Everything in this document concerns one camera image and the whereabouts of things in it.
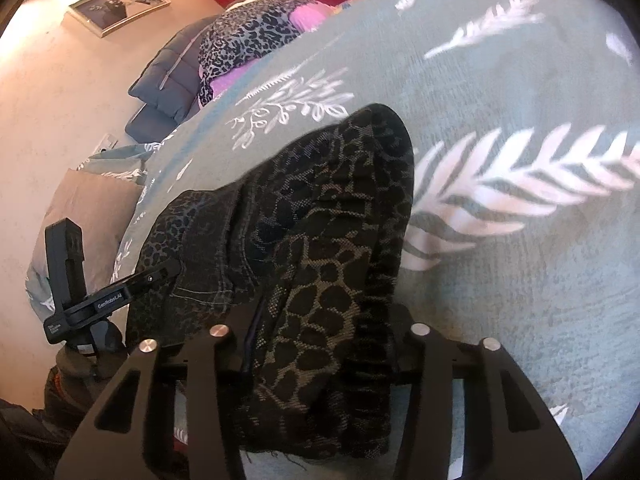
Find dark leopard print pants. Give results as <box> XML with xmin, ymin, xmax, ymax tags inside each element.
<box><xmin>125</xmin><ymin>103</ymin><xmax>416</xmax><ymax>461</ymax></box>

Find pink cloth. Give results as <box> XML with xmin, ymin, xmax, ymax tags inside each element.
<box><xmin>200</xmin><ymin>0</ymin><xmax>346</xmax><ymax>107</ymax></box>

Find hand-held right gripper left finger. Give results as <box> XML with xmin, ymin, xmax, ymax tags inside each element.
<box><xmin>54</xmin><ymin>300</ymin><xmax>271</xmax><ymax>480</ymax></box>

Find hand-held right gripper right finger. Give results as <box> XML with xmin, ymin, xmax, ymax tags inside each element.
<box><xmin>392</xmin><ymin>307</ymin><xmax>563</xmax><ymax>480</ymax></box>

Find teal leaf print blanket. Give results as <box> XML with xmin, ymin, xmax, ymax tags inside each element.
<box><xmin>25</xmin><ymin>0</ymin><xmax>640</xmax><ymax>480</ymax></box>

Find beige pillow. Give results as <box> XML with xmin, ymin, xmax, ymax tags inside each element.
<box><xmin>42</xmin><ymin>167</ymin><xmax>140</xmax><ymax>273</ymax></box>

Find grey leopard print cloth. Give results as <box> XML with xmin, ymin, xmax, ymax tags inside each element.
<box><xmin>198</xmin><ymin>0</ymin><xmax>306</xmax><ymax>107</ymax></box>

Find framed photo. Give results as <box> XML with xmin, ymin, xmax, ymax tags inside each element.
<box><xmin>67</xmin><ymin>0</ymin><xmax>171</xmax><ymax>39</ymax></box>

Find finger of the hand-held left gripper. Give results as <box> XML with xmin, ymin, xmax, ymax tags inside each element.
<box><xmin>112</xmin><ymin>259</ymin><xmax>181</xmax><ymax>294</ymax></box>

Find grey padded headboard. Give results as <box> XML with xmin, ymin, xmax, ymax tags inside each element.
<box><xmin>127</xmin><ymin>15</ymin><xmax>226</xmax><ymax>142</ymax></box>

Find teal leaf print pillow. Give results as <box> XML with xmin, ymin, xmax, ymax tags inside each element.
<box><xmin>75</xmin><ymin>141</ymin><xmax>162</xmax><ymax>181</ymax></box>

